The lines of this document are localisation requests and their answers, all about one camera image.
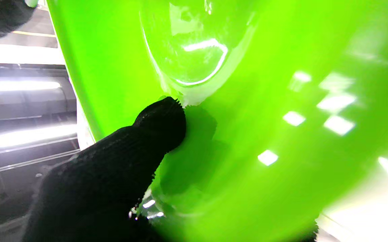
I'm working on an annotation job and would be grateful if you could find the green plastic bowl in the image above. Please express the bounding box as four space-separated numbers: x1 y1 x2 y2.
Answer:
46 0 388 242

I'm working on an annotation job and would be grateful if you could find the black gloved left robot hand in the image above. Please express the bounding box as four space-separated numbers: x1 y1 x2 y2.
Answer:
23 97 187 242

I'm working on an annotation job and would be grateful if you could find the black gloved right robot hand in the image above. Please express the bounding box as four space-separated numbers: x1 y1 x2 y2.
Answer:
0 0 37 44

